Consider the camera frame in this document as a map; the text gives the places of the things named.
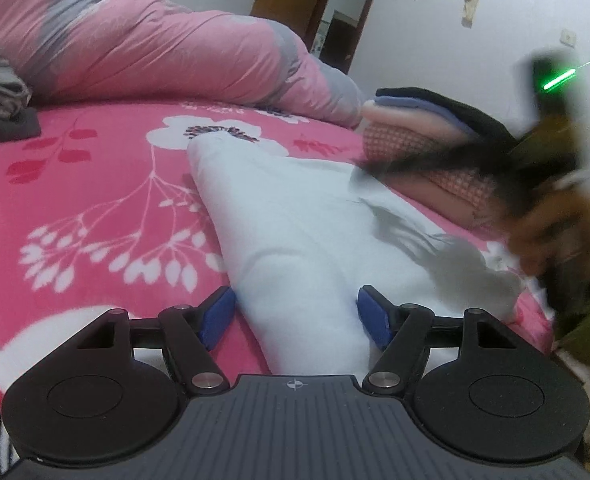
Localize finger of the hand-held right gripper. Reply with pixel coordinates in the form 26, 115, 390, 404
352, 140, 526, 221

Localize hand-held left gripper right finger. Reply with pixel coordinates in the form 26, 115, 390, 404
356, 285, 520, 396

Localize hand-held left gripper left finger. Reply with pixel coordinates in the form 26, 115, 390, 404
78, 285, 238, 395

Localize white long-sleeve sweater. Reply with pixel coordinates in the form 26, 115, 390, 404
187, 135, 526, 376

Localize grey folded clothes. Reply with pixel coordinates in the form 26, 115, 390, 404
0, 57, 32, 121

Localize person's right hand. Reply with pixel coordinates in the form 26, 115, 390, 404
507, 175, 590, 281

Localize folded beige garment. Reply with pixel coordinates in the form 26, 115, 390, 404
410, 175, 506, 231

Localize folded black garment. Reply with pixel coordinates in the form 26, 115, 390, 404
375, 86, 530, 161

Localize folded checkered garment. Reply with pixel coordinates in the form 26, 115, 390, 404
362, 122, 506, 211

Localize folded blue garment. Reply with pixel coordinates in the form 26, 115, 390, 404
375, 94, 476, 136

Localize long beige hanging cloth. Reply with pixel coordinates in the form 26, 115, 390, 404
462, 0, 484, 27

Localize pink floral blanket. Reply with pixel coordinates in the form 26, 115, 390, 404
0, 97, 558, 480

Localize wooden door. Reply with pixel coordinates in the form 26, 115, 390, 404
250, 0, 388, 76

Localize pink grey duvet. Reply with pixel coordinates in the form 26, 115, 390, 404
0, 0, 368, 128

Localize dark grey garment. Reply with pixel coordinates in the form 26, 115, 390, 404
0, 107, 42, 146

